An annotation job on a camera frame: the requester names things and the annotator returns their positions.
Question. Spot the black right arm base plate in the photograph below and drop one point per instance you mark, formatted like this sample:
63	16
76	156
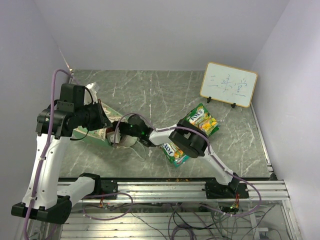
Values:
214	190

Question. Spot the teal red Fox's packet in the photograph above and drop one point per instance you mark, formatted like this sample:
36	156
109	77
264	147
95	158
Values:
180	160

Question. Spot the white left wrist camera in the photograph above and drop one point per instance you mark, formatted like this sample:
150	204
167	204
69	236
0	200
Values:
93	89

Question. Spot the green printed paper bag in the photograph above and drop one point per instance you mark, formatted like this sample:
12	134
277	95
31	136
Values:
104	137

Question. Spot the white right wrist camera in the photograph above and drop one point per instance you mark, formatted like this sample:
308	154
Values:
113	138

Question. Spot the aluminium mounting rail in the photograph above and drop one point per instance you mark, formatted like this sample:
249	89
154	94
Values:
191	191

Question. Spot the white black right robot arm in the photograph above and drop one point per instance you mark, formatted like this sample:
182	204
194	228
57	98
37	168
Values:
191	140

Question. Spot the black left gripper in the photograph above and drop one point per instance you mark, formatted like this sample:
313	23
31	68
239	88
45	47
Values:
101	120

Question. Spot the yellow green Fox's packet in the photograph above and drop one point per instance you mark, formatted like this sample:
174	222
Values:
172	151
203	120

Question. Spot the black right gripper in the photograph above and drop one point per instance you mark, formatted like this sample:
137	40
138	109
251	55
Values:
121	125

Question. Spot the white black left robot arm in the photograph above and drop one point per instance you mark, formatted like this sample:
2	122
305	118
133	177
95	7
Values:
43	200

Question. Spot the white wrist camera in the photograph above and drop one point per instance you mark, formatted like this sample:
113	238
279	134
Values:
93	89
113	138

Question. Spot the small whiteboard yellow frame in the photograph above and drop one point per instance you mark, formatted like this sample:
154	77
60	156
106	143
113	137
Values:
228	84

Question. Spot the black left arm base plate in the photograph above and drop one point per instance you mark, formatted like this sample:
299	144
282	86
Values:
107	187

